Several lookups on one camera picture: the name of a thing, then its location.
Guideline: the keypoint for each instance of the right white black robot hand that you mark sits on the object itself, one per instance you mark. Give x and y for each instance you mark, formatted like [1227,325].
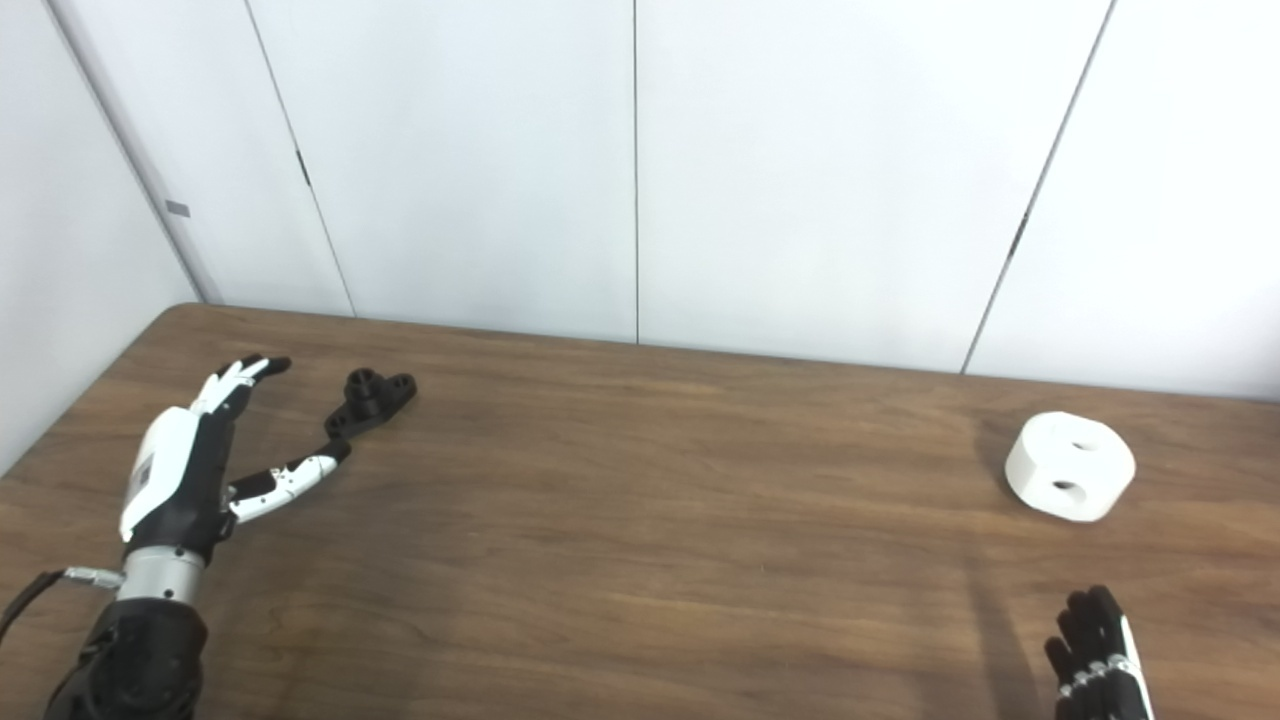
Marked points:
[1100,680]

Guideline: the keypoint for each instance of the black flanged holder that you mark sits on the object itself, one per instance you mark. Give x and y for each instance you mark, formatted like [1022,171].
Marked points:
[368,403]

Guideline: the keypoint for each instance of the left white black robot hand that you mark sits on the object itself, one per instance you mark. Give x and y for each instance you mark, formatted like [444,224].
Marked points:
[175,470]

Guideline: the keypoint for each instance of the round white piece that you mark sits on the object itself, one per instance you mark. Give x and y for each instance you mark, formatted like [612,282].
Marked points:
[1070,465]

